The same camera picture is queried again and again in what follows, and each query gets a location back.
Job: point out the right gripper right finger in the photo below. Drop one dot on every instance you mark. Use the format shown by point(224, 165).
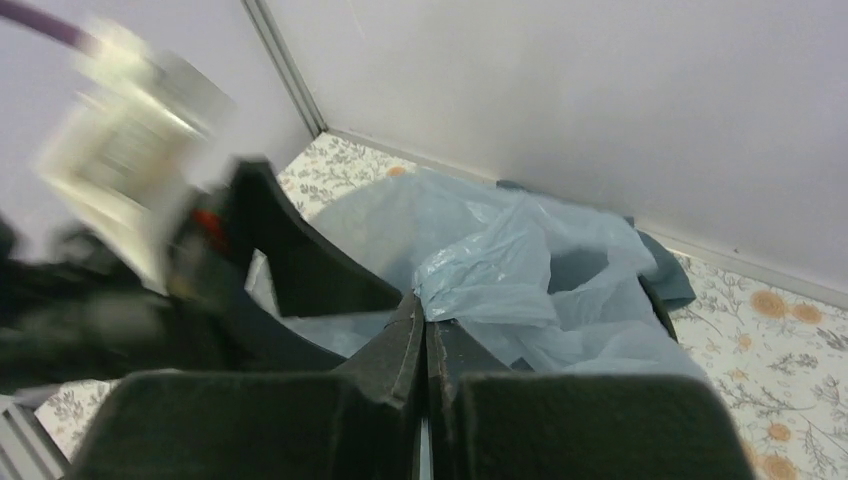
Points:
point(488, 421)

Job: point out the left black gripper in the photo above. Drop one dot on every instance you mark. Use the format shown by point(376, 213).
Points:
point(89, 317)

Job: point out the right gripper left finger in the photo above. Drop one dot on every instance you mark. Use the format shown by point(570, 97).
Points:
point(360, 420)

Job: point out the light blue plastic trash bag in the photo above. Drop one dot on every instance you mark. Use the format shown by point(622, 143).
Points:
point(529, 277)

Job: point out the grey-blue crumpled cloth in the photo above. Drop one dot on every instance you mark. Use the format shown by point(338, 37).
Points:
point(667, 284)

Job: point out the floral patterned table mat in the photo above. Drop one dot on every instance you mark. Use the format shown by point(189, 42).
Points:
point(778, 358)

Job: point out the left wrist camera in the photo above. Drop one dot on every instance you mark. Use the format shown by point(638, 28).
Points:
point(117, 160)

